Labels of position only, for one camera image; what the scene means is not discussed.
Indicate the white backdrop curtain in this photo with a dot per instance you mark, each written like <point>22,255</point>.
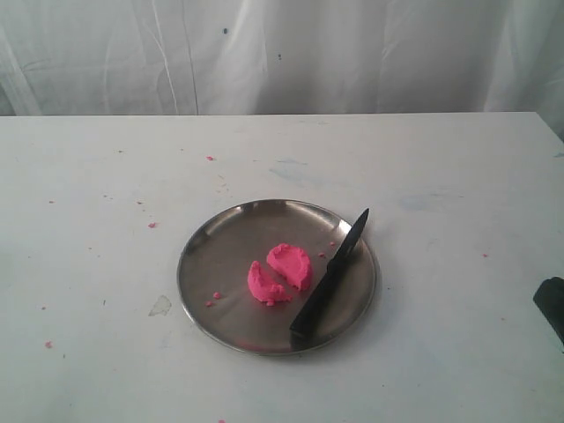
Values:
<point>280,57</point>

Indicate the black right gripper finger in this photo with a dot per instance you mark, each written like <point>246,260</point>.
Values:
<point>549,299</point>

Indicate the black knife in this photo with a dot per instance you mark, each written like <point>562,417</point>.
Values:
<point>305,323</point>

